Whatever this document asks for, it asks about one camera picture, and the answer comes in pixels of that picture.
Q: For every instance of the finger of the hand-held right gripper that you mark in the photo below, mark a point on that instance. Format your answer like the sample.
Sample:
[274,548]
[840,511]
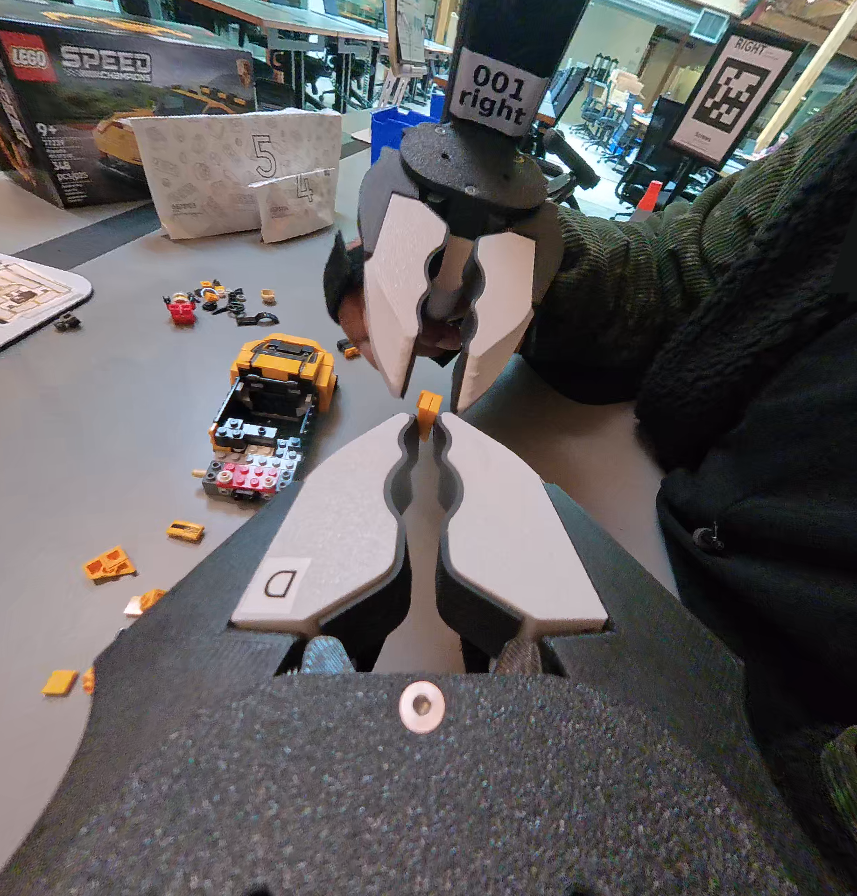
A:
[393,280]
[505,294]

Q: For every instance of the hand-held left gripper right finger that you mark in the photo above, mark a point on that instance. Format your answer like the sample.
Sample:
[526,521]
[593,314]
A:
[519,546]

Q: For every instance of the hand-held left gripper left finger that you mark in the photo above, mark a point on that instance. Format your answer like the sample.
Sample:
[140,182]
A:
[330,539]

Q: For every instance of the small orange lego bracket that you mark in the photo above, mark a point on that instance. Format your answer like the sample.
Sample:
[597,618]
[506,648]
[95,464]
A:
[428,409]

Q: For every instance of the yellow black lego car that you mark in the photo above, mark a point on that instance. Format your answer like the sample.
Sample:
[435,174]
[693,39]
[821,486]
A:
[281,364]

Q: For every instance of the orange lego pieces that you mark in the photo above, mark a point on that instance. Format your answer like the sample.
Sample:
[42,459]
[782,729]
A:
[110,565]

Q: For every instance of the person's left forearm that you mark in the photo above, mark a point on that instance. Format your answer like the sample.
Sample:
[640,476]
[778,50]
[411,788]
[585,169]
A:
[852,777]

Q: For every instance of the black orange lego subassembly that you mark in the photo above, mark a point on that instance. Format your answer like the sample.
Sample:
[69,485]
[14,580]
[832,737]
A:
[347,348]

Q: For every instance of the black lego arch piece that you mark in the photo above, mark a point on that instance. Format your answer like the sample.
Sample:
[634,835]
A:
[257,320]

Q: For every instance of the pile of small lego parts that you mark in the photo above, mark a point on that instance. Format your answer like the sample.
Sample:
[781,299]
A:
[218,297]

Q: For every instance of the red lego seat piece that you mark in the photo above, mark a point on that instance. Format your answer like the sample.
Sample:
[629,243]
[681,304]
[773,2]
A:
[180,311]

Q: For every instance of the black lego connector piece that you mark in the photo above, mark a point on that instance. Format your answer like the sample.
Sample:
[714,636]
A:
[66,322]

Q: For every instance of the lego set box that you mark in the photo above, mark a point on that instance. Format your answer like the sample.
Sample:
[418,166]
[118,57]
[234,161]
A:
[85,91]

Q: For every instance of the lego sticker sheet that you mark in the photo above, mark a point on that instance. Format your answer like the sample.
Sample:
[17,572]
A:
[15,294]

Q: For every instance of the blue storage bin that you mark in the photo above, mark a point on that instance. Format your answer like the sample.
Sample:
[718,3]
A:
[400,136]

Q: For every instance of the small white paper bag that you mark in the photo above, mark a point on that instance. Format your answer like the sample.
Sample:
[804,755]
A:
[292,210]

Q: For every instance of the orange traffic cone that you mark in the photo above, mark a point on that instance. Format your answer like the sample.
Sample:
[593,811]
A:
[650,197]

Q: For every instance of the black office chair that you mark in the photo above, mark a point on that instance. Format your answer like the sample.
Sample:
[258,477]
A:
[645,178]

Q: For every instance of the large white paper bag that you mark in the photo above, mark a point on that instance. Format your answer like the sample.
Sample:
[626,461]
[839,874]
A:
[204,175]

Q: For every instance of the marker sign board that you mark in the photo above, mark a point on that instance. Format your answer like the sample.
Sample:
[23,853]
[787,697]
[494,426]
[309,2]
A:
[736,91]

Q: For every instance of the white stand base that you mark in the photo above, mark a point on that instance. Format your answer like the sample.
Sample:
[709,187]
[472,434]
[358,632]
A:
[64,308]

